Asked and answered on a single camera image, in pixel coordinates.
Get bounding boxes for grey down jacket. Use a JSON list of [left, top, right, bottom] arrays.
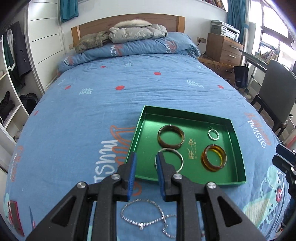
[[109, 20, 168, 44]]

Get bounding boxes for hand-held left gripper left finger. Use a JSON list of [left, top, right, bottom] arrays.
[[25, 152, 137, 241]]

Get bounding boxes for white printer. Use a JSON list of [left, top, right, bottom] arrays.
[[210, 20, 241, 42]]

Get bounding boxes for olive fur coat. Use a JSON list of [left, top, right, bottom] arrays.
[[74, 31, 110, 54]]

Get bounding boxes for wooden headboard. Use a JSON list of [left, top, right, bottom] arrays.
[[71, 16, 186, 49]]

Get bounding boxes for plain silver bangle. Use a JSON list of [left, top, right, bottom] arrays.
[[154, 148, 184, 174]]

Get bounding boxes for black backpack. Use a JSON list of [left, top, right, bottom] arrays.
[[20, 93, 38, 114]]

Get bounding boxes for white open wardrobe shelf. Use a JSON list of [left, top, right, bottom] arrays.
[[0, 21, 47, 146]]

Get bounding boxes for grey upholstered chair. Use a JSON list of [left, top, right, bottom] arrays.
[[251, 60, 296, 137]]

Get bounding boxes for thin silver pendant necklace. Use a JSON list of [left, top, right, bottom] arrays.
[[120, 199, 177, 239]]

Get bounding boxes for dark hanging jacket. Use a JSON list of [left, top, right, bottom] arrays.
[[10, 21, 32, 78]]

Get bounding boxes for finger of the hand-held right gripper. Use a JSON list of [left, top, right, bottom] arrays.
[[272, 155, 296, 173], [276, 144, 296, 161]]

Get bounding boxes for dark brown bangle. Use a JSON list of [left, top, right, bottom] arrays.
[[157, 124, 185, 149]]

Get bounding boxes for folded blue printed duvet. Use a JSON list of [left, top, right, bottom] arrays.
[[57, 31, 201, 76]]

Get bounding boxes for low wooden nightstand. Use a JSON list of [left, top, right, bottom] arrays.
[[198, 56, 238, 86]]

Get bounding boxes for black tote bag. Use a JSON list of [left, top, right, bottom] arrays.
[[233, 65, 250, 89]]

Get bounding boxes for green rectangular tray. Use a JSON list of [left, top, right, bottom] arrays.
[[124, 105, 247, 188]]

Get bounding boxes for long teal curtain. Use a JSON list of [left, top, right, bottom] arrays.
[[228, 0, 249, 44]]

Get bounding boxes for red smartphone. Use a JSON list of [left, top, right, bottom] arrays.
[[7, 200, 25, 237]]

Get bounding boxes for glass top desk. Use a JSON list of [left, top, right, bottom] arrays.
[[239, 49, 271, 70]]

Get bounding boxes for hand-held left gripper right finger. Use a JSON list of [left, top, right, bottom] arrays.
[[155, 153, 267, 241]]

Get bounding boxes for white panelled wardrobe door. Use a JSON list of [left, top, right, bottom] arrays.
[[28, 0, 67, 93]]

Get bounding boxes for row of books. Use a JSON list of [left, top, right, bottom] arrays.
[[203, 0, 226, 10]]

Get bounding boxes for short teal curtain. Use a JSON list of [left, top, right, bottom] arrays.
[[60, 0, 80, 23]]

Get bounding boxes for amber translucent bangle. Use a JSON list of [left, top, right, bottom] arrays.
[[201, 144, 227, 172]]

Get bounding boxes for green white hanging clothes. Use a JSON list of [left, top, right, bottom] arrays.
[[2, 29, 22, 90]]

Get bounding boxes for white standing air conditioner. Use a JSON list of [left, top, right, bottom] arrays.
[[248, 22, 258, 54]]

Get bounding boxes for black clothes pile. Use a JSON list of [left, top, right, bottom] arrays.
[[0, 91, 15, 118]]

